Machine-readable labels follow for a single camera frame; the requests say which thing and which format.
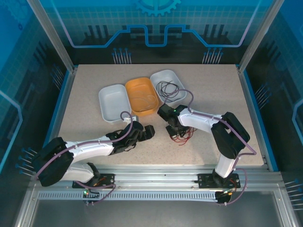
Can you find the small controller board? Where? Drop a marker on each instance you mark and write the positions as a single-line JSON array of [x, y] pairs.
[[91, 193], [226, 192]]

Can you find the aluminium side rail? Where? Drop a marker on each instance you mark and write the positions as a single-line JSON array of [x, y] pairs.
[[254, 106], [61, 113]]

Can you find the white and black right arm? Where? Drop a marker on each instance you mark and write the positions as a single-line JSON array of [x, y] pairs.
[[201, 120]]

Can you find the white plastic tray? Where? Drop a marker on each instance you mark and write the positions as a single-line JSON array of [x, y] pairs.
[[111, 99], [165, 75]]

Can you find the aluminium frame post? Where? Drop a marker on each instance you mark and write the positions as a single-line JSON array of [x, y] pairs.
[[260, 35], [52, 35]]

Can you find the orange plastic tray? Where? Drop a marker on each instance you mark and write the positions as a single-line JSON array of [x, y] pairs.
[[139, 85]]

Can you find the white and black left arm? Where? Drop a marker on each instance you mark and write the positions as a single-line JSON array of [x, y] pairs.
[[90, 149]]

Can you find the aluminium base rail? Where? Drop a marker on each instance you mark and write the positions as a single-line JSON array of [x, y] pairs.
[[154, 176]]

